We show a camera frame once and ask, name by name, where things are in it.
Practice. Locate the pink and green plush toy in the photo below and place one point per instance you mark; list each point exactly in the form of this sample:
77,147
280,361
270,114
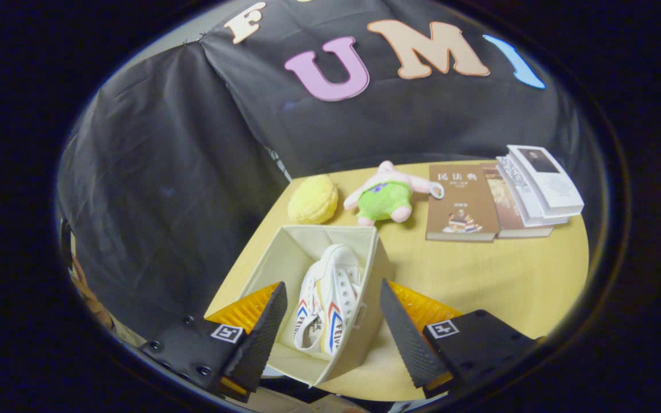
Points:
388,198

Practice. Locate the yellow plush toy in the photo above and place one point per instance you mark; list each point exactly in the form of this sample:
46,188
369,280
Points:
313,199

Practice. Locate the plain brown book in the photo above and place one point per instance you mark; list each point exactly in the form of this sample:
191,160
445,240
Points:
508,218

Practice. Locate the white book with dark picture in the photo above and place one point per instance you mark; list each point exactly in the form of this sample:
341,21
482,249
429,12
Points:
548,183

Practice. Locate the brown book with illustrated cover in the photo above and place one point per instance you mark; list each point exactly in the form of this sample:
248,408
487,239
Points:
459,201

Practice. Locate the beige fabric storage box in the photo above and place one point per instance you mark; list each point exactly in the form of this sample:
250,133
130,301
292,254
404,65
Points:
290,252

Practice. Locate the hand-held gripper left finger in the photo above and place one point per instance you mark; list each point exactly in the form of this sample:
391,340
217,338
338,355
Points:
261,338

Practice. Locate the white canvas shoe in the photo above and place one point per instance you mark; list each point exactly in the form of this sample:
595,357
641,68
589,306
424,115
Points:
339,287
306,321

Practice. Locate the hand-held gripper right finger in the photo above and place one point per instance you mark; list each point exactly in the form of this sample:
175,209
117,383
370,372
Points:
408,338

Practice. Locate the black backdrop cloth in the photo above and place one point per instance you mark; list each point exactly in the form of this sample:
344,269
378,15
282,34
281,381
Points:
164,172

